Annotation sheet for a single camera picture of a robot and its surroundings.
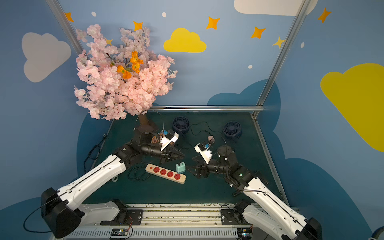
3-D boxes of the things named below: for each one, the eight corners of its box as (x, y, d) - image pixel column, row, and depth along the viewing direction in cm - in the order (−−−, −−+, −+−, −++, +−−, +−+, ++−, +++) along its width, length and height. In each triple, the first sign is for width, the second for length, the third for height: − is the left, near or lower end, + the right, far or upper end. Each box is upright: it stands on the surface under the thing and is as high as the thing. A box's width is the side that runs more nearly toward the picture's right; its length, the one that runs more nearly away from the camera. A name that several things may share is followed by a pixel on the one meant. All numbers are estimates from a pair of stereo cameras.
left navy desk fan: (171, 133, 110) (170, 125, 103) (178, 122, 117) (177, 114, 109) (186, 137, 108) (185, 129, 100) (191, 126, 114) (191, 118, 107)
